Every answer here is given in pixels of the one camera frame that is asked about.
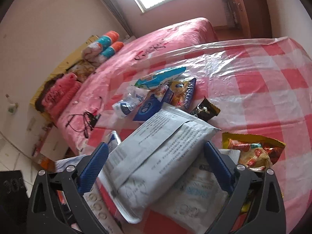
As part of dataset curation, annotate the yellow headboard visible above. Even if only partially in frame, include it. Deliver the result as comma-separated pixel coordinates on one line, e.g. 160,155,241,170
30,35,99,108

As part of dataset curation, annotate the blue tissue box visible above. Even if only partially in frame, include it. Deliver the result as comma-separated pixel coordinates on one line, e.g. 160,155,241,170
133,86,174,123

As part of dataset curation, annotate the pink folded pillow blanket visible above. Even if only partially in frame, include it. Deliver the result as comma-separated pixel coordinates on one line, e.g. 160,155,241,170
35,72,82,122

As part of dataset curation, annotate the grey wet wipes pack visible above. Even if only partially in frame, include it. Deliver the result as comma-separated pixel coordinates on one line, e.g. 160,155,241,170
99,104,220,224

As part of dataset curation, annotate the black gold snack wrapper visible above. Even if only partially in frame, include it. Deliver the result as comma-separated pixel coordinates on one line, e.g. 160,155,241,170
190,97,221,122

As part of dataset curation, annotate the rolled quilt orange teal lower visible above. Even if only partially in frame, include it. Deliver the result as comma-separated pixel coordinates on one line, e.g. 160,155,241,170
89,41,124,66

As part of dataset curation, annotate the rolled quilt orange teal upper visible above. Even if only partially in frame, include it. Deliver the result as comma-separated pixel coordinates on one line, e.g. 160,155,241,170
82,31,120,60

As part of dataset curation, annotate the grey left curtain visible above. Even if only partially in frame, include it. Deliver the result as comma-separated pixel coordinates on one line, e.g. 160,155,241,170
100,0,133,36

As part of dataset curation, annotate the colourful chip bag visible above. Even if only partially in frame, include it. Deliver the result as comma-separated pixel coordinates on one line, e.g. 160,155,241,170
170,78,197,110

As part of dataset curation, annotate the rolled quilt orange teal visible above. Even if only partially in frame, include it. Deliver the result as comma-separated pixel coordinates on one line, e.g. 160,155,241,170
82,31,120,60
89,41,124,66

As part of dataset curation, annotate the yellow snack bag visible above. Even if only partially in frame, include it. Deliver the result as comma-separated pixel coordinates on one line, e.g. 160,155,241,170
222,133,285,172

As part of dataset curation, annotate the pink bed with heart cover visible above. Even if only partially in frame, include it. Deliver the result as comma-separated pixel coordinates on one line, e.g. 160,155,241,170
56,18,218,154

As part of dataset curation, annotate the black cable on bed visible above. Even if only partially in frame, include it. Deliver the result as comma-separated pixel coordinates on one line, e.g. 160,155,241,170
65,96,103,139

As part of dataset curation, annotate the blue white snack bag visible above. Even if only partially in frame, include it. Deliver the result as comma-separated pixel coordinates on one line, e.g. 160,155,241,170
134,66,186,90

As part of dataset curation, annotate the pink checkered plastic tablecloth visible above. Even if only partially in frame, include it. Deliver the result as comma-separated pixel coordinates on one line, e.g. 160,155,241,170
83,37,311,231

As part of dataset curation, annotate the white plastic bottle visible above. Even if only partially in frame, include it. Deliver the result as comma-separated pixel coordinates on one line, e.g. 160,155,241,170
112,90,149,118

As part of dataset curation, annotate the floral cushion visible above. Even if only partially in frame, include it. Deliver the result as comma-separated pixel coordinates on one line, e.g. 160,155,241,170
67,60,97,83

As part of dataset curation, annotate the brown wooden cabinet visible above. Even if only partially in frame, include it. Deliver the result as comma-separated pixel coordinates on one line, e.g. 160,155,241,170
229,0,272,39

